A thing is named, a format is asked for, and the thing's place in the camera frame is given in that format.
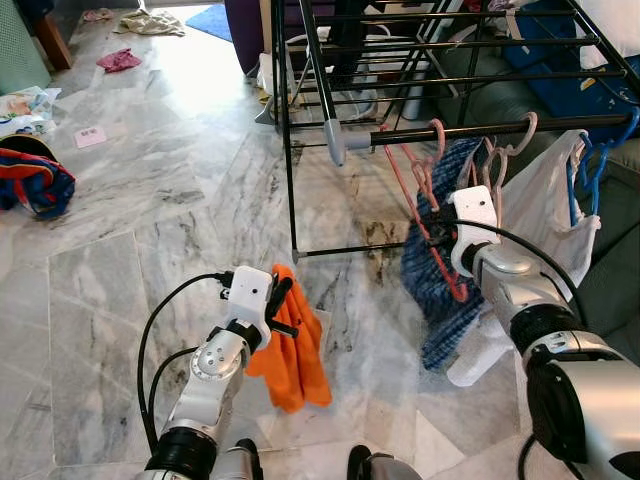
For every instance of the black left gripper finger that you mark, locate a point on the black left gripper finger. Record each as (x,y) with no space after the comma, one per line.
(281,292)

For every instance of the pink plastic hanger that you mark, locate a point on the pink plastic hanger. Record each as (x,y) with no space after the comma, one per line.
(445,265)
(533,128)

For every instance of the orange shirt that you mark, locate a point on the orange shirt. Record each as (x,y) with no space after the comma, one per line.
(295,370)

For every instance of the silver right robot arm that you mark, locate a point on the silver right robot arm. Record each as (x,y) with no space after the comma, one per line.
(580,400)

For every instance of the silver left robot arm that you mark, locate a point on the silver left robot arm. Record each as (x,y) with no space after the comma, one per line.
(210,380)

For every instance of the blue plastic hanger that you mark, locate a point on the blue plastic hanger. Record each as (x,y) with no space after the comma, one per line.
(598,160)

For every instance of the blue striped shirt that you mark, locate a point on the blue striped shirt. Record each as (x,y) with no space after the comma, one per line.
(430,290)

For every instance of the white garment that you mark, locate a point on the white garment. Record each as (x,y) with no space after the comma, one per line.
(540,200)

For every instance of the grey left robot leg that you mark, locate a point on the grey left robot leg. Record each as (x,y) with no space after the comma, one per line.
(238,465)

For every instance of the grey robot leg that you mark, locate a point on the grey robot leg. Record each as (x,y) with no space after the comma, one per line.
(238,465)
(385,470)

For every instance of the dark green sofa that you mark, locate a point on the dark green sofa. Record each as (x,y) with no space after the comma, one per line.
(615,270)

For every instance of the grey right robot leg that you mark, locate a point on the grey right robot leg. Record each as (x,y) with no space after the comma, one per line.
(385,470)

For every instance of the blue fabric item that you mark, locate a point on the blue fabric item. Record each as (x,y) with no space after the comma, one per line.
(580,90)

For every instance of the pink paper sheet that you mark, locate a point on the pink paper sheet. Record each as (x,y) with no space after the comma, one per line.
(91,137)

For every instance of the purple furniture piece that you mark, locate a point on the purple furniture piece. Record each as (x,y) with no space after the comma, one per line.
(245,30)

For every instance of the red and blue bag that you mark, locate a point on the red and blue bag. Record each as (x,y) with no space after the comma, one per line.
(35,185)

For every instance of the blue rug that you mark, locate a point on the blue rug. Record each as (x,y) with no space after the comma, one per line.
(212,22)

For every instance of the magenta cloth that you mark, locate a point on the magenta cloth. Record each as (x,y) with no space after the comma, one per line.
(119,60)

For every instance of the beige cloth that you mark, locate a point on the beige cloth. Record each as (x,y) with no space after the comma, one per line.
(150,22)

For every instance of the printed white plastic pack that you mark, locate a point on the printed white plastic pack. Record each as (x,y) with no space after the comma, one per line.
(25,110)

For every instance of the green plastic bin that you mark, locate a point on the green plastic bin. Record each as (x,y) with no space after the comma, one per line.
(20,50)

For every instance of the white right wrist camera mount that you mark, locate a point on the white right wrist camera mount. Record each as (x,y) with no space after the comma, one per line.
(475,225)

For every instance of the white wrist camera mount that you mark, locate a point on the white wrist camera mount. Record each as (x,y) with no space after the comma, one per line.
(248,293)
(475,225)

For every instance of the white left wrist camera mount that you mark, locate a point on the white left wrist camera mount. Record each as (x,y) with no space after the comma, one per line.
(248,293)

